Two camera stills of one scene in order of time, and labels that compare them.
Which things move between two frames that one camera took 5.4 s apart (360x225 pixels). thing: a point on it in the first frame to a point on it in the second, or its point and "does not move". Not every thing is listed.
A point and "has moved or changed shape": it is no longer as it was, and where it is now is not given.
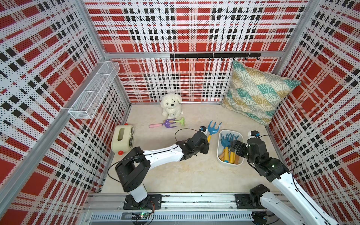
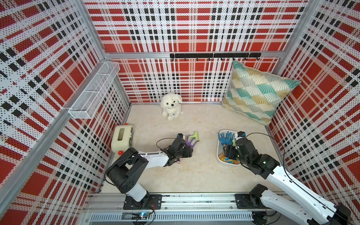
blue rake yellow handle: (212, 130) to (232, 161)
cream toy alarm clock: (122, 138) does not move
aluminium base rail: (101, 209) does not move
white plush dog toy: (171, 105) does not move
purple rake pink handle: (166, 123) has moved or changed shape
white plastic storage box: (219, 146) does not move
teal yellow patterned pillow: (255, 94) does not move
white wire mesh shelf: (86, 105) does not move
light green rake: (182, 121) has moved or changed shape
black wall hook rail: (217, 55) does not move
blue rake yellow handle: (232, 157) has moved or changed shape
